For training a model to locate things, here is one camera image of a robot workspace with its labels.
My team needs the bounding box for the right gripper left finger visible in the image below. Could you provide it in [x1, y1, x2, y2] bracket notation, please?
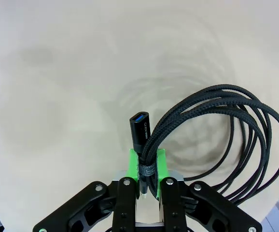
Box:
[32, 148, 142, 232]

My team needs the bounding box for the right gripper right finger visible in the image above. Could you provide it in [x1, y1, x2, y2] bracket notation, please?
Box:
[153, 147, 263, 232]

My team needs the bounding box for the grey velcro cable strap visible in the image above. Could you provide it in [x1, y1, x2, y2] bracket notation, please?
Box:
[136, 164, 157, 177]

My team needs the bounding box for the black braided USB cable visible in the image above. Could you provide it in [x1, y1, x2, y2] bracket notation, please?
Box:
[129, 84, 279, 201]

